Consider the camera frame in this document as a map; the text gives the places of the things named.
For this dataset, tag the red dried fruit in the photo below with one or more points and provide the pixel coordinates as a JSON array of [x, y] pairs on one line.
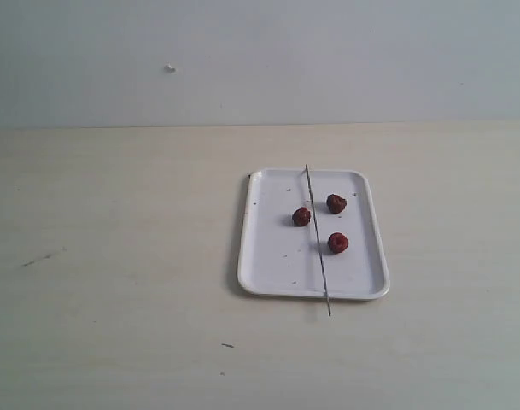
[[337, 243], [335, 203], [301, 216]]

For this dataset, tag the thin metal skewer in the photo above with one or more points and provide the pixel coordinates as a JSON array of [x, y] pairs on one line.
[[320, 253]]

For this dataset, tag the white rectangular plastic tray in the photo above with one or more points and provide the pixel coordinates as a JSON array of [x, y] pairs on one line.
[[277, 258]]

